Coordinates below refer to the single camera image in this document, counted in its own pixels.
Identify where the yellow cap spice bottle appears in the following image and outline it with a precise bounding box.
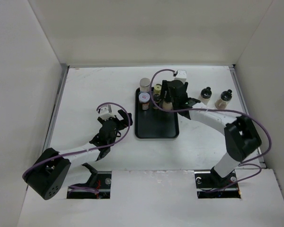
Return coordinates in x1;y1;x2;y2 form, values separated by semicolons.
153;84;162;95

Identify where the small dark spice bottle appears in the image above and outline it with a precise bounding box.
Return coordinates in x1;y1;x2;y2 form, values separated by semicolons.
152;93;160;110

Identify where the tall jar silver lid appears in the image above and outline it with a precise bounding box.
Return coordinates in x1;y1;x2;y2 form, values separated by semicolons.
140;78;151;93

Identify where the dark sauce jar white lid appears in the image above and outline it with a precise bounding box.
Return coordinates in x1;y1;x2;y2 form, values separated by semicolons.
138;92;150;111

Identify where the black pump bottle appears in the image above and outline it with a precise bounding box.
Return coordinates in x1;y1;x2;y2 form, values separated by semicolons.
200;87;212;105
215;89;232;110

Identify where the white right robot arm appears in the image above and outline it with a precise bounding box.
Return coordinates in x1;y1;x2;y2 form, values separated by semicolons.
160;80;262;187

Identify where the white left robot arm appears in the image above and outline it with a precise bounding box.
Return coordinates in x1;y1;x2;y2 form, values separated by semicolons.
22;105;133;200

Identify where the black rectangular tray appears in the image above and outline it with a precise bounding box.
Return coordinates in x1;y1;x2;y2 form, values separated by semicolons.
134;88;179;139

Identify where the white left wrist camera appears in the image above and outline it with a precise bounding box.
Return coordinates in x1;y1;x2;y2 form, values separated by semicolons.
98;104;114;121

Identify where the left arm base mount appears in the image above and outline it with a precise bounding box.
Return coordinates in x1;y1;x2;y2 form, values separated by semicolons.
66;163;112;200

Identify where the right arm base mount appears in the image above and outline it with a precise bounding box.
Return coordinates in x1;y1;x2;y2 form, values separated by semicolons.
194;170;241;199

